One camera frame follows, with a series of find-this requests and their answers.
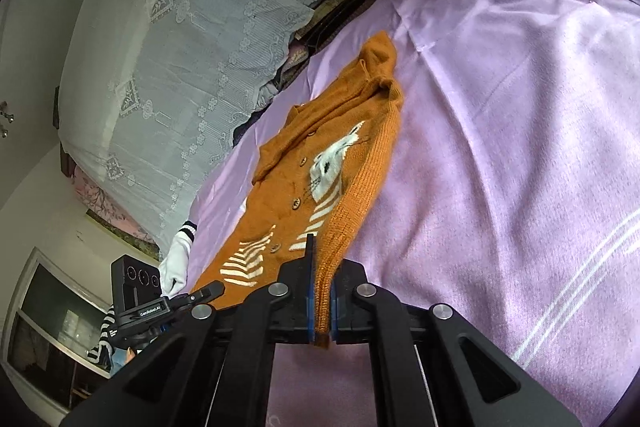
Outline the light blue fleece garment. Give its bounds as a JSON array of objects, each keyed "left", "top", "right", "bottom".
[{"left": 107, "top": 347, "right": 138, "bottom": 375}]

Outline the purple bed blanket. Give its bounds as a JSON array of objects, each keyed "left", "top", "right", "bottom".
[{"left": 190, "top": 0, "right": 640, "bottom": 427}]

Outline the pink patterned quilt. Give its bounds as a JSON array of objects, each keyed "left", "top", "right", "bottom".
[{"left": 272, "top": 47, "right": 311, "bottom": 98}]

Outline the aluminium sliding window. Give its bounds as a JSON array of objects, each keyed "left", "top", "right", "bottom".
[{"left": 0, "top": 247, "right": 113, "bottom": 408}]

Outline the white lace cover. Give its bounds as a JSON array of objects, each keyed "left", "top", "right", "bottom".
[{"left": 57, "top": 0, "right": 421, "bottom": 253}]

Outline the orange knitted cat cardigan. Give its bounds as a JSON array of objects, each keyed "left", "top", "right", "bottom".
[{"left": 190, "top": 32, "right": 406, "bottom": 350}]

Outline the black and white striped sweater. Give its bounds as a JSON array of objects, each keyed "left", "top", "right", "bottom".
[{"left": 87, "top": 304, "right": 118, "bottom": 360}]

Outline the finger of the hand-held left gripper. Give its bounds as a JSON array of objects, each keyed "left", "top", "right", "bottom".
[{"left": 171, "top": 282, "right": 226, "bottom": 311}]

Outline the pink floral cloth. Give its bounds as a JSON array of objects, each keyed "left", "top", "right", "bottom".
[{"left": 60, "top": 147, "right": 161, "bottom": 258}]

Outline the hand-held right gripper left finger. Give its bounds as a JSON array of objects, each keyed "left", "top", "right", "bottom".
[{"left": 60, "top": 233, "right": 318, "bottom": 427}]

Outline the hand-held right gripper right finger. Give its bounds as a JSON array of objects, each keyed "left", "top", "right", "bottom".
[{"left": 329, "top": 262, "right": 584, "bottom": 427}]

